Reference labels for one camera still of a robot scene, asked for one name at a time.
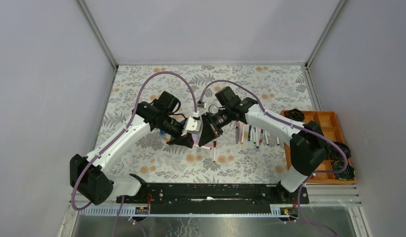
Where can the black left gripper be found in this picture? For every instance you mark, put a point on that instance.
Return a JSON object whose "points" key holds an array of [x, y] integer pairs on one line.
{"points": [[186, 140]]}

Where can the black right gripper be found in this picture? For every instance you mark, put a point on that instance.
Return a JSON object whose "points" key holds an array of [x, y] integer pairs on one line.
{"points": [[208, 134]]}

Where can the white marker orange cap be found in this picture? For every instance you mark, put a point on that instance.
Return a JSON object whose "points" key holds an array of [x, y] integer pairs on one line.
{"points": [[242, 134]]}

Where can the purple pen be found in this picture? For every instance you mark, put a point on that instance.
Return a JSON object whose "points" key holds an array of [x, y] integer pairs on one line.
{"points": [[249, 133]]}

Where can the red orange gel pen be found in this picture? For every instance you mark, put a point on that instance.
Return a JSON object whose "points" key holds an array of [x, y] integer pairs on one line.
{"points": [[261, 135]]}

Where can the white marker blue eraser cap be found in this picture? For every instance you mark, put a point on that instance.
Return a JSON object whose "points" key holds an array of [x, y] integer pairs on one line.
{"points": [[266, 138]]}

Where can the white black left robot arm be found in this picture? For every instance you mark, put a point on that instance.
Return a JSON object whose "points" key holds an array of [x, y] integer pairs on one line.
{"points": [[90, 175]]}

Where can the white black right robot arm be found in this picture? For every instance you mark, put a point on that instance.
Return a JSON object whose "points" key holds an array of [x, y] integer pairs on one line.
{"points": [[308, 148]]}

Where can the floral patterned table mat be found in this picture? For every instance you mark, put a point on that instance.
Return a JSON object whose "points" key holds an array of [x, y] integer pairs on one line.
{"points": [[279, 87]]}

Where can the orange wooden compartment tray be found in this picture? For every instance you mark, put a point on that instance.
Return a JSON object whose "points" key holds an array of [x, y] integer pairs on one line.
{"points": [[331, 130]]}

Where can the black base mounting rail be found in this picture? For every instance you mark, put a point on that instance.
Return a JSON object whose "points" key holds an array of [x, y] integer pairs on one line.
{"points": [[202, 195]]}

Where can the slotted aluminium cable duct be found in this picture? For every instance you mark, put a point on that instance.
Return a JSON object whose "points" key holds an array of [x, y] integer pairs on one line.
{"points": [[174, 211]]}

